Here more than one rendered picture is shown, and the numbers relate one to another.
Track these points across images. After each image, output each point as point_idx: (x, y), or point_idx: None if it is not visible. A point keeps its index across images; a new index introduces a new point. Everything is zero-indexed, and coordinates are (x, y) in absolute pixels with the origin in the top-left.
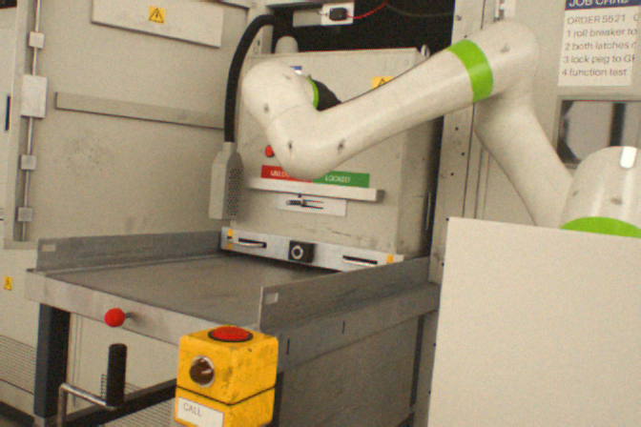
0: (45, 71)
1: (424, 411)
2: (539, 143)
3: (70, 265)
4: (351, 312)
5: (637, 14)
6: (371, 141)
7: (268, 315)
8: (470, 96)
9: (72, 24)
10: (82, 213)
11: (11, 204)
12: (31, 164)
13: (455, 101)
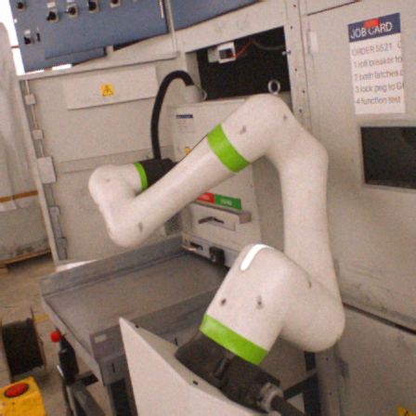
0: (50, 151)
1: (326, 372)
2: (299, 194)
3: (64, 288)
4: (184, 330)
5: (400, 42)
6: (163, 217)
7: (100, 348)
8: (227, 171)
9: (57, 115)
10: (97, 234)
11: (52, 239)
12: (56, 212)
13: (216, 177)
